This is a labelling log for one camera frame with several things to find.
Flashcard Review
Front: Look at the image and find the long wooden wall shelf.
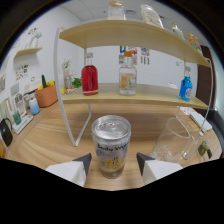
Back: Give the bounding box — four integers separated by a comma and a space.
13, 46, 44, 59

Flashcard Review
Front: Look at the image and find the black chair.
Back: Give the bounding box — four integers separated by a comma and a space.
208, 109, 224, 158

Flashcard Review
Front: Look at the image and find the yellow printed drink can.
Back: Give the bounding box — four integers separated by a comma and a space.
186, 32, 203, 56

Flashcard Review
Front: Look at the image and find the green potted plant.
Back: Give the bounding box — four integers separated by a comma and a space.
71, 77, 83, 89

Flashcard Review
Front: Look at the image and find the white notebook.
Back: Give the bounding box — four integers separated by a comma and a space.
189, 110, 213, 132

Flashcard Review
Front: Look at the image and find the red liquid glass bottle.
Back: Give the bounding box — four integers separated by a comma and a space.
81, 52, 100, 97

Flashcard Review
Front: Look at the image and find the white tray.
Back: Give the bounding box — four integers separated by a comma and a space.
11, 114, 34, 135

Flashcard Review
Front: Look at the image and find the clear jar of limes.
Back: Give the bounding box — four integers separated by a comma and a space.
194, 133, 213, 158

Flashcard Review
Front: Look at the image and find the clear bottle with orange label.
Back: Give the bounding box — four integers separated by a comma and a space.
118, 50, 138, 97

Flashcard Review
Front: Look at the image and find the pink vase with flowers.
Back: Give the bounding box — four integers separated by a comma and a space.
62, 58, 73, 79

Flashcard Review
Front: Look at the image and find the blue liquid glass bottle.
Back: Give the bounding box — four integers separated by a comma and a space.
178, 65, 194, 102

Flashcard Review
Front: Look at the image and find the multicolour wall poster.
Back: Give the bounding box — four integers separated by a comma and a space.
140, 47, 151, 57

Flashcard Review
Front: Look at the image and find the silver black soda water can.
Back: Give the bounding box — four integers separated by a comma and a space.
91, 114, 132, 180

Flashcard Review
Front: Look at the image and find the clear drinking glass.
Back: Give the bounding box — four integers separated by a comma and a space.
149, 116, 195, 164

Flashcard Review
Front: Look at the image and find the black kettle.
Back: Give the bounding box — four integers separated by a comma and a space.
0, 118, 14, 148

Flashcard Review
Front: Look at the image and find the glass jar with cork lid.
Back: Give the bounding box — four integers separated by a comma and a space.
107, 0, 127, 21

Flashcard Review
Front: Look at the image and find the clear bottle with green cap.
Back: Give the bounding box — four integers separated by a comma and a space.
170, 21, 185, 41

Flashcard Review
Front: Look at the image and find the light blue plastic bottle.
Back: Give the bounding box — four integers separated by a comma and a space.
28, 97, 41, 116

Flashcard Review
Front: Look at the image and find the two-tier wooden shelf rack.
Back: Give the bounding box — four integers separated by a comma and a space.
53, 19, 214, 161

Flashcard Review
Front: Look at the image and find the brown door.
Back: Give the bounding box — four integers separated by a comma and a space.
196, 44, 218, 111

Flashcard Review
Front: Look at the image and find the white vase with flowers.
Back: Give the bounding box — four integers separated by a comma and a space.
28, 30, 43, 48

